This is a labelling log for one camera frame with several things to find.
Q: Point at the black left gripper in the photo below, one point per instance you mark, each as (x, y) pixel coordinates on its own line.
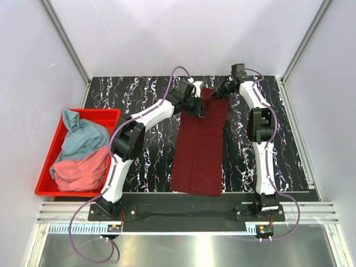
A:
(198, 111)

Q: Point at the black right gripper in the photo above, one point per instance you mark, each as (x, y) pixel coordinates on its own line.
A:
(218, 92)

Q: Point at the dark red t shirt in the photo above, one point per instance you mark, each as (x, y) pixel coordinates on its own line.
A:
(197, 165)

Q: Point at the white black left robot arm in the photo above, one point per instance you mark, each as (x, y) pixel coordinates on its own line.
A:
(128, 138)

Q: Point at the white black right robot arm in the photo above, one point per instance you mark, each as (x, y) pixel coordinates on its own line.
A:
(261, 131)

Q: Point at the black marbled table mat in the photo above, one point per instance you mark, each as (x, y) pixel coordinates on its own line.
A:
(151, 172)

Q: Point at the red plastic bin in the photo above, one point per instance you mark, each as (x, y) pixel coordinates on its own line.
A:
(46, 185)

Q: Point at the light blue t shirt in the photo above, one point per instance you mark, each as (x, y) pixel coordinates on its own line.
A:
(83, 137)

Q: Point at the pink t shirt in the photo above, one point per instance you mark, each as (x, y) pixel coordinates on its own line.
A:
(82, 175)

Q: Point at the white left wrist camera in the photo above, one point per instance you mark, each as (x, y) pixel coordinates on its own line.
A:
(198, 85)

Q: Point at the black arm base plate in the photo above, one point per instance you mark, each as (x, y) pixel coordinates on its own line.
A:
(193, 224)

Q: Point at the left aluminium corner post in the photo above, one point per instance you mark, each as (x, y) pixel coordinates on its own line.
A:
(60, 30)

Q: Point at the aluminium frame rail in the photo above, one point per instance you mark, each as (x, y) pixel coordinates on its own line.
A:
(309, 213)

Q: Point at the white slotted cable duct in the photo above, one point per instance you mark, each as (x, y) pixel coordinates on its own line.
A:
(107, 229)

